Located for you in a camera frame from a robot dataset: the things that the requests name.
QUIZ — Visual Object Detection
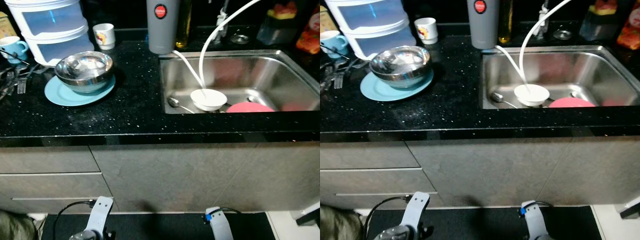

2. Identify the yellow cardboard box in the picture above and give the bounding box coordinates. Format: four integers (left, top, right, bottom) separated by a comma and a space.
0, 12, 17, 39
320, 5, 339, 34

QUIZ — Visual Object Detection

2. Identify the stainless steel bowl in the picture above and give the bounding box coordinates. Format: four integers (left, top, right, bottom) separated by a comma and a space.
369, 45, 432, 90
54, 51, 115, 95

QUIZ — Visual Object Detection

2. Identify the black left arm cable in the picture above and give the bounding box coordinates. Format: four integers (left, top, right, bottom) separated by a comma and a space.
362, 195, 407, 232
52, 199, 97, 237

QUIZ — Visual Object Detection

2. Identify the deep grey drawer front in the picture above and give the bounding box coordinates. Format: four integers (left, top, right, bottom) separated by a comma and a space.
0, 173, 114, 215
320, 168, 439, 210

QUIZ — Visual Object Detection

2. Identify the long curved white hose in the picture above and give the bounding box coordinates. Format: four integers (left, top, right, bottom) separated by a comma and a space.
518, 0, 574, 86
198, 0, 262, 90

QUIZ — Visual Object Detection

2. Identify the stainless steel sink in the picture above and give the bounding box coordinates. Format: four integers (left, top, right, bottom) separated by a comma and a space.
158, 48, 321, 115
479, 45, 640, 110

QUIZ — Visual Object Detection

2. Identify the thin black utensil handle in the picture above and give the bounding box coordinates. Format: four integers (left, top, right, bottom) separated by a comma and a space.
0, 47, 32, 67
320, 43, 352, 62

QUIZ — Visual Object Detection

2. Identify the olive brown cloth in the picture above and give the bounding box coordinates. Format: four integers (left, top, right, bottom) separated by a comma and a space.
320, 205, 365, 240
0, 209, 40, 240

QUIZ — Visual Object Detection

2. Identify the grey bottle with red logo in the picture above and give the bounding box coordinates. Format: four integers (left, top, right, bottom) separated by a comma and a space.
466, 0, 501, 50
146, 0, 181, 55

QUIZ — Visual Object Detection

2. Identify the light blue plate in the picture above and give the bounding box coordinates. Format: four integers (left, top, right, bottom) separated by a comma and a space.
360, 69, 435, 103
44, 74, 117, 107

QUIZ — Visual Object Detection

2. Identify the blue mug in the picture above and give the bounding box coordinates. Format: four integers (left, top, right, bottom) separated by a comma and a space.
0, 36, 29, 65
320, 30, 350, 60

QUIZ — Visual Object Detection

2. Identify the white bowl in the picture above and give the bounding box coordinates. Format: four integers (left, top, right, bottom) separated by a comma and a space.
513, 83, 551, 107
189, 88, 229, 112

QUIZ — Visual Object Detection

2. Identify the grey cabinet door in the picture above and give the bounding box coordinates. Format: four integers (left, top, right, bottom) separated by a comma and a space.
89, 142, 321, 213
404, 135, 640, 208

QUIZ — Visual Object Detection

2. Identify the red orange snack package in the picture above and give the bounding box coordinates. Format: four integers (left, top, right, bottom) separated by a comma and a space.
615, 4, 640, 51
295, 10, 321, 55

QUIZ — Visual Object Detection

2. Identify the white printed cup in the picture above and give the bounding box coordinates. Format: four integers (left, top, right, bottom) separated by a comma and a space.
414, 17, 439, 45
93, 23, 116, 50

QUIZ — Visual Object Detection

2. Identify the black floor mat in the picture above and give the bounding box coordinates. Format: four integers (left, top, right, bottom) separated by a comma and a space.
41, 211, 277, 240
364, 205, 604, 240

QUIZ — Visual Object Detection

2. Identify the black angular floor object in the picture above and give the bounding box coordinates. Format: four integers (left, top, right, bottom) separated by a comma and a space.
619, 197, 640, 219

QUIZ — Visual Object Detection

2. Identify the glass oil bottle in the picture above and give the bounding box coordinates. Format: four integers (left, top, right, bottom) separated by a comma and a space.
175, 0, 194, 50
497, 0, 515, 45

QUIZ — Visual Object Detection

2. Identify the metal faucet base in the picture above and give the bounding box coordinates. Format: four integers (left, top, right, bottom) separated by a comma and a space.
532, 0, 551, 37
215, 0, 232, 39

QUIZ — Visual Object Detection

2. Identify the shallow grey drawer front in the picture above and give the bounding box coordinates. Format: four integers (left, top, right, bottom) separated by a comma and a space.
0, 146, 101, 175
320, 141, 424, 170

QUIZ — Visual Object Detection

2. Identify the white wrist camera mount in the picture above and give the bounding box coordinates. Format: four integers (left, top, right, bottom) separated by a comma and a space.
519, 200, 553, 240
84, 196, 114, 237
400, 191, 431, 233
204, 206, 236, 240

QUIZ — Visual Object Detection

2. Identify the metal spoon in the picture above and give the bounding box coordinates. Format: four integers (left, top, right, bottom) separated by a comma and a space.
489, 92, 519, 109
167, 96, 197, 114

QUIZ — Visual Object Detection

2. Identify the pink plate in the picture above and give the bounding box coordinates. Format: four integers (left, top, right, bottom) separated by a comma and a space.
548, 96, 596, 109
226, 101, 276, 114

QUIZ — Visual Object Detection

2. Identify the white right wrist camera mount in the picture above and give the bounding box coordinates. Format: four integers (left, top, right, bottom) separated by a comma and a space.
519, 200, 553, 240
204, 206, 236, 240

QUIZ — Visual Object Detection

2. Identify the short white hose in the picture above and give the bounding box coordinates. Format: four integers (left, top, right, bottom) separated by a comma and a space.
172, 49, 206, 91
493, 45, 527, 87

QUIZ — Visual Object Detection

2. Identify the dark package with fruit print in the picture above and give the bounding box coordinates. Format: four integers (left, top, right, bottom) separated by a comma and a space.
256, 1, 302, 47
579, 0, 621, 42

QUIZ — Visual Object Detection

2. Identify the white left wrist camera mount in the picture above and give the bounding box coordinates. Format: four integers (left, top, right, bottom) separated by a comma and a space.
84, 196, 114, 237
400, 191, 431, 233

